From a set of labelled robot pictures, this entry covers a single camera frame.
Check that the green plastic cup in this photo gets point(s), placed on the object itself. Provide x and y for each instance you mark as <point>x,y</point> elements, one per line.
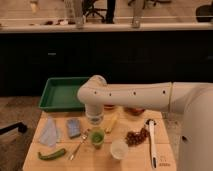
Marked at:
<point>97,137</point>

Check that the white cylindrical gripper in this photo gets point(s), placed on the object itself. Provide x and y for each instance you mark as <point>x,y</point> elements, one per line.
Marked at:
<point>94,114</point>

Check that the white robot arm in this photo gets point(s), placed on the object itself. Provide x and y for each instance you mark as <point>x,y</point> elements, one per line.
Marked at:
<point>193,100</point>

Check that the black office chair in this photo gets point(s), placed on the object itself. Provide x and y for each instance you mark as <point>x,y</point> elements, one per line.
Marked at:
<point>88,7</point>

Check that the clear white plastic cup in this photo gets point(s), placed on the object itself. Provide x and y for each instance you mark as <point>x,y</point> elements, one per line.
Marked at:
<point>118,149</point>

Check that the green chili pepper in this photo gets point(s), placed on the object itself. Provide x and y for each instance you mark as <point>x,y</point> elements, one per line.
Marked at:
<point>57,154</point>

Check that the blue sponge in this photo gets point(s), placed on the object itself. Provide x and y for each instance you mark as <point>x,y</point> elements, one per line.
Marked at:
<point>73,126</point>

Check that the green plastic tray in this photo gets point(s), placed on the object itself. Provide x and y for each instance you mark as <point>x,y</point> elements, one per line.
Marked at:
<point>60,94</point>

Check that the small red object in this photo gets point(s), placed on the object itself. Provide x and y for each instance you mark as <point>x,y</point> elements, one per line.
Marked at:
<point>109,107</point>

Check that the metal spoon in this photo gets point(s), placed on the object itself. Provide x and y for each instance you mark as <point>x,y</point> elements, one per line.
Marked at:
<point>83,139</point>

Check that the red bowl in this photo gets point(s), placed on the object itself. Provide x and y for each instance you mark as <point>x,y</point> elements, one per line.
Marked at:
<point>134,111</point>

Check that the light blue crumpled cloth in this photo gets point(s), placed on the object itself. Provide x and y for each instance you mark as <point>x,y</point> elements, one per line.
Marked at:
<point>50,133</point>

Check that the bunch of dark grapes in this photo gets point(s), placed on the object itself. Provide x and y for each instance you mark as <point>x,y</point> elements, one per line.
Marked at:
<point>135,138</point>

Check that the white handled kitchen tool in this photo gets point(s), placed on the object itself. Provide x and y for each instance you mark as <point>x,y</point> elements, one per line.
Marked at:
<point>151,125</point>

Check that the black chair leg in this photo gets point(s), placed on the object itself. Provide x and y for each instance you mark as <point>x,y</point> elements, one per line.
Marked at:
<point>22,128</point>

